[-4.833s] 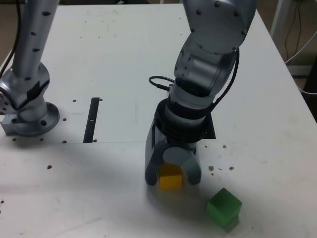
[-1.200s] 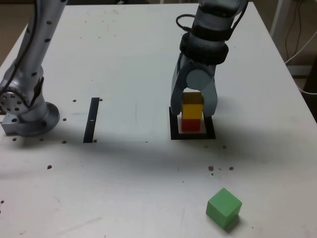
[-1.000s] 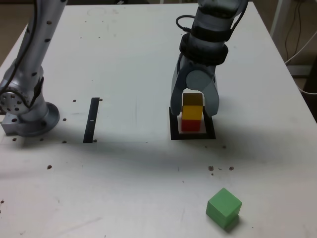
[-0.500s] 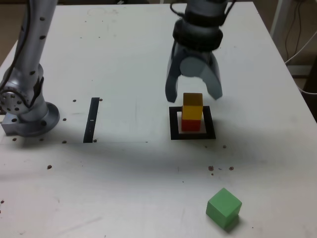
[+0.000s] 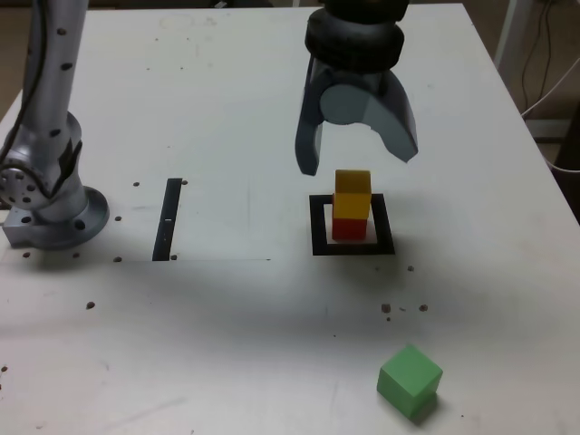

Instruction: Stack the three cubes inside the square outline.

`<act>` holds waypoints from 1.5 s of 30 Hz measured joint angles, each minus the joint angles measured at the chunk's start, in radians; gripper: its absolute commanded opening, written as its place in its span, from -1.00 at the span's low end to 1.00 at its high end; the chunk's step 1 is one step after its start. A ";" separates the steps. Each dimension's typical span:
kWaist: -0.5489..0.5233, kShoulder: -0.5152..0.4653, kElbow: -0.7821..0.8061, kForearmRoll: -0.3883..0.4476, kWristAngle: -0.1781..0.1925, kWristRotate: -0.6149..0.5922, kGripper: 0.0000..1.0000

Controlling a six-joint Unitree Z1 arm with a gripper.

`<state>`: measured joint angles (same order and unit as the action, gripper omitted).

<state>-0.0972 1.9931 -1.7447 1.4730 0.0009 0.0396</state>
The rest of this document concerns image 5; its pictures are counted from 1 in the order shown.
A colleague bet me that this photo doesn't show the yellow cube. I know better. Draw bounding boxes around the yellow cube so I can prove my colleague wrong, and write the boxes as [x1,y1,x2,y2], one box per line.
[333,169,373,222]

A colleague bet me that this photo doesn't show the thin black hanging cable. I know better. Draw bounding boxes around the thin black hanging cable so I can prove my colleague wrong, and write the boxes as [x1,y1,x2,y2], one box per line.
[520,0,552,117]

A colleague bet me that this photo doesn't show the thin white cable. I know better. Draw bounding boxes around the thin white cable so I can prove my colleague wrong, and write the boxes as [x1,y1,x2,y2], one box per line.
[520,58,580,120]

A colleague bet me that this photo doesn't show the white metal frame leg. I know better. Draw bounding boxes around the white metal frame leg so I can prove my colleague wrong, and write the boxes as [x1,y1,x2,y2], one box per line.
[493,0,522,78]

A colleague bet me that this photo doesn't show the red cube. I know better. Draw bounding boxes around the red cube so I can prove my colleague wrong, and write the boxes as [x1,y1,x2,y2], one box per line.
[332,217,368,241]

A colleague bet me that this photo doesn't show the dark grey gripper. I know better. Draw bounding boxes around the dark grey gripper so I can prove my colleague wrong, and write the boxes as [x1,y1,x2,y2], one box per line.
[294,56,420,177]

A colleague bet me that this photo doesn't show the green cube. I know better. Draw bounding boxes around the green cube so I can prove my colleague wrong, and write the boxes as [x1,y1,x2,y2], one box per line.
[376,343,444,418]

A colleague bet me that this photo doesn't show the black tape square outline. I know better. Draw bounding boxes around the black tape square outline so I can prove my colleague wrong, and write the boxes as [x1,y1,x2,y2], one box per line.
[308,193,396,257]

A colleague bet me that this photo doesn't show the black tape strip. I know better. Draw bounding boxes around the black tape strip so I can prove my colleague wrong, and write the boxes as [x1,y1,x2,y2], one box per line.
[151,178,183,263]

